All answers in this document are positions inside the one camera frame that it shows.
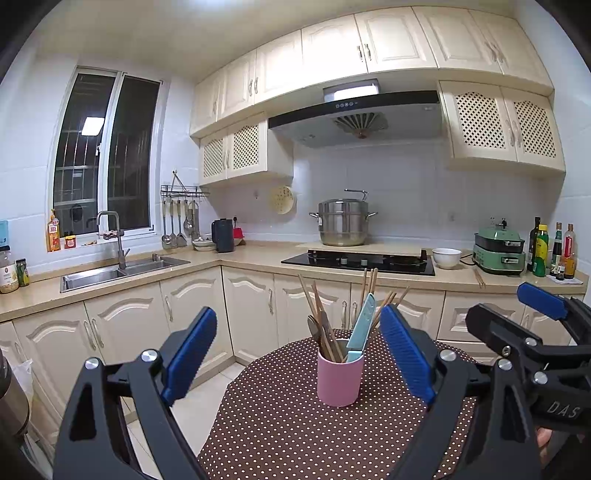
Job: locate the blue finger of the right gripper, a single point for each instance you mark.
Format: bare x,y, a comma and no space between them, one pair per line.
542,301

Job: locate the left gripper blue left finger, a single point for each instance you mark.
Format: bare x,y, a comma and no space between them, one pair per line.
183,353

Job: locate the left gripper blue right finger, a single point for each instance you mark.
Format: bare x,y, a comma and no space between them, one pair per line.
411,361

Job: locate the light blue kitchen knife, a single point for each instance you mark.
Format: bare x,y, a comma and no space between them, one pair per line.
357,341

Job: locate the metal spoon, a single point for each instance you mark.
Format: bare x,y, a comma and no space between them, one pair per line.
318,333

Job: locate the kitchen window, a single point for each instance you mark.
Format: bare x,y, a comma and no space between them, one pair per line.
103,155

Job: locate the cream upper kitchen cabinets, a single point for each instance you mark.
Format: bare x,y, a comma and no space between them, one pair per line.
493,87

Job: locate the person right hand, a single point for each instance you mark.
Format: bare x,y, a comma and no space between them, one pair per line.
548,445

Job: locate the green oil bottle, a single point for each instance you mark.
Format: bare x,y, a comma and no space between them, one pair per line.
541,251

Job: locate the dark sauce bottle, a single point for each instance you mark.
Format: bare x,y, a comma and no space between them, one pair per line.
556,250

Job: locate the red cap sauce bottle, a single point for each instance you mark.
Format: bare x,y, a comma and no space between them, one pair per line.
569,252

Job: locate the dark olive oil bottle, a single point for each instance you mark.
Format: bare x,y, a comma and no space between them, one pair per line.
532,244

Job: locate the pink utensil holder cup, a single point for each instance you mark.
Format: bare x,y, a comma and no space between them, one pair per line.
339,384

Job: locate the green electric cooker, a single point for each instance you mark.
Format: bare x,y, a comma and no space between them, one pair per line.
499,250

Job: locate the black induction cooktop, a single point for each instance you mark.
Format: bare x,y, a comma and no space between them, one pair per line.
385,263

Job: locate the white ceramic bowl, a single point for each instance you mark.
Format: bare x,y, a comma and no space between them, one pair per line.
446,258

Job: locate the black electric kettle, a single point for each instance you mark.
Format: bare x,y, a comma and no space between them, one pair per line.
222,235

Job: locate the stainless steel sink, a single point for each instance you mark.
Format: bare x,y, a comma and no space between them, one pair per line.
108,274

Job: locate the stainless steel steamer pot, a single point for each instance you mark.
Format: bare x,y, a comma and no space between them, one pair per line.
344,222

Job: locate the hanging utensil rack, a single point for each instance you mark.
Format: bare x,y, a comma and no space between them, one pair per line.
180,213

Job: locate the orange dish soap bottle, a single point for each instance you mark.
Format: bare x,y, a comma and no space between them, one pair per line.
53,233

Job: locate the range hood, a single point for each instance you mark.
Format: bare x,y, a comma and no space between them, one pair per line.
358,113

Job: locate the round yellow wall strainer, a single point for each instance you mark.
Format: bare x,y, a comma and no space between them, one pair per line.
282,200

